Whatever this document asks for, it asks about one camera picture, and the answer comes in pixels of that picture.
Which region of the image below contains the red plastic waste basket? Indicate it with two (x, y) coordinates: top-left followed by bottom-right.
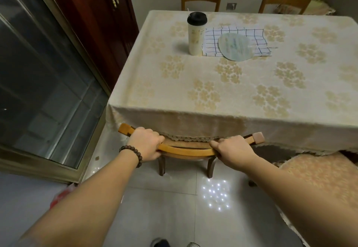
(50, 182), (76, 210)

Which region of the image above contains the person's right hand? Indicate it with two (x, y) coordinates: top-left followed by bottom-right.
(209, 135), (259, 173)

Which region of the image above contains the person's left forearm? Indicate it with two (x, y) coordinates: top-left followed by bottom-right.
(16, 150), (140, 247)

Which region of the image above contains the person's right forearm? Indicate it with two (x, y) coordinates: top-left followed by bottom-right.
(246, 154), (358, 219)

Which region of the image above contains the white blue checked cloth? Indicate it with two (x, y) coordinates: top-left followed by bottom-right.
(202, 25), (272, 58)

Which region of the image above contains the person's left sneaker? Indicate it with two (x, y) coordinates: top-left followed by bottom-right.
(151, 238), (171, 247)

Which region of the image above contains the person's left hand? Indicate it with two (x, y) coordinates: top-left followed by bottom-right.
(126, 127), (166, 163)

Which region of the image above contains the dark red wooden cabinet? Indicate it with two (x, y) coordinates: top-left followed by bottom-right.
(42, 0), (139, 91)

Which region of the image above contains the pale round hand fan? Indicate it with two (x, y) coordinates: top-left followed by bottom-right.
(217, 33), (279, 61)

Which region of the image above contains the dining table with cream tablecloth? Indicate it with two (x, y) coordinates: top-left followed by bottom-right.
(106, 10), (358, 156)

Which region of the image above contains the gold framed glass sliding door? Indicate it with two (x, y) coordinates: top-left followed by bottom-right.
(0, 0), (112, 184)

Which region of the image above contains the cream tumbler black lid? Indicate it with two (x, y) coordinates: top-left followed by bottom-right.
(186, 11), (208, 56)

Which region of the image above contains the brown bead bracelet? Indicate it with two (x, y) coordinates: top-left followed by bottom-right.
(119, 145), (143, 168)

